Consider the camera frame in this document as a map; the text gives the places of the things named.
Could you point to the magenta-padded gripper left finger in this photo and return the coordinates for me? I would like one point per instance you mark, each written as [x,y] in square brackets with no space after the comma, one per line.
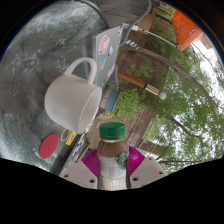
[78,173]

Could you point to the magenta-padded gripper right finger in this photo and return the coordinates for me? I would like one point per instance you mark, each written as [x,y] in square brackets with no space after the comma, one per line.
[148,171]

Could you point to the green-capped coffee drink bottle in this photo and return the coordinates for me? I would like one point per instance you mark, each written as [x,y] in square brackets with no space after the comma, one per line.
[112,156]

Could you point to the small yellow packet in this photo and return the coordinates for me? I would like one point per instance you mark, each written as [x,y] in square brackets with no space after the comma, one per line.
[71,138]

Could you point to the flat round red coaster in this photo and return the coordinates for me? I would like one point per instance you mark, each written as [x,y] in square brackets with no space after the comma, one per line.
[49,146]

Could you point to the white ceramic mug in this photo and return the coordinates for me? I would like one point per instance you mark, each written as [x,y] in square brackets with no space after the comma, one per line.
[66,100]

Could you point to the leaning thin-trunked tree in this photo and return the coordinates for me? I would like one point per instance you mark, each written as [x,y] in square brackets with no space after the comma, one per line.
[166,63]

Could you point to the grey laptop with stickers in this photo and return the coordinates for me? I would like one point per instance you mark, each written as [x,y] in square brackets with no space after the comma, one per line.
[106,50]

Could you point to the blue yellow striped cone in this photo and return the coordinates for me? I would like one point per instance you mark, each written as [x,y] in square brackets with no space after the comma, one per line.
[131,43]

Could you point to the orange canopy tent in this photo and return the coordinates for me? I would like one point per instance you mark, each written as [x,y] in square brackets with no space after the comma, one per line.
[185,30]

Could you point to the grey mesh patio chair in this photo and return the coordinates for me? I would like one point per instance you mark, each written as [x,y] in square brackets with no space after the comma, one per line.
[123,11]

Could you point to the globe-topped lamp post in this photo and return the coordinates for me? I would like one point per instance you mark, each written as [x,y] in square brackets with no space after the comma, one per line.
[133,80]

